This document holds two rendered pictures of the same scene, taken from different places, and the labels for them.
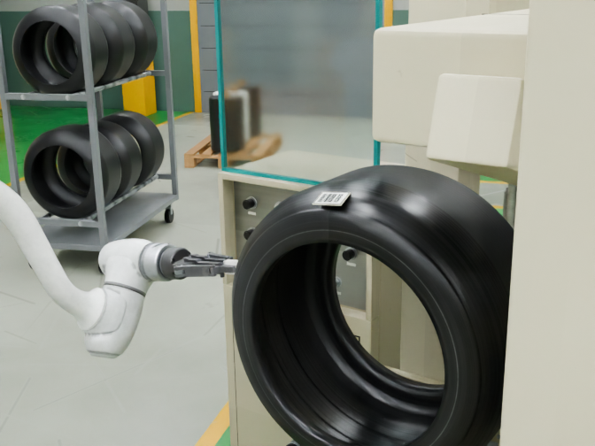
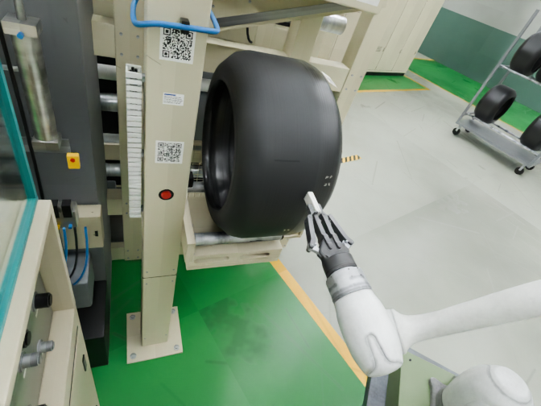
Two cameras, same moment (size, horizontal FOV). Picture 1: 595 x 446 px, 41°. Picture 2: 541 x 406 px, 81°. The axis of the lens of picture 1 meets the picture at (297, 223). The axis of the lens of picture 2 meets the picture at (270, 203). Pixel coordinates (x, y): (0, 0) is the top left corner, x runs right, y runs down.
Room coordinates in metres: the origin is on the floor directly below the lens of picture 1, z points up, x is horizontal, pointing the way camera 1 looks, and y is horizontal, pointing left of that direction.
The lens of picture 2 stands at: (2.29, 0.31, 1.75)
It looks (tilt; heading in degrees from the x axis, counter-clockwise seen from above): 39 degrees down; 204
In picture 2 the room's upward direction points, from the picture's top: 20 degrees clockwise
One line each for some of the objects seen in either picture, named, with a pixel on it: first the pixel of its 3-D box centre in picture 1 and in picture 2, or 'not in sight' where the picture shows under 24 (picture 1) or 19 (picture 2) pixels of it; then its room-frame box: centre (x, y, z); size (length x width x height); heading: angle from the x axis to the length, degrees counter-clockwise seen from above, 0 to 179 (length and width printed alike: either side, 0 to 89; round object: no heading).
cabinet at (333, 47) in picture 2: not in sight; (337, 46); (-3.17, -1.95, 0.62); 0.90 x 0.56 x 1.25; 163
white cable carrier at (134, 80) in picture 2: not in sight; (136, 152); (1.82, -0.35, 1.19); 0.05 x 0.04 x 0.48; 55
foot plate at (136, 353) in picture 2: not in sight; (154, 332); (1.74, -0.33, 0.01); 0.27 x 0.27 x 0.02; 55
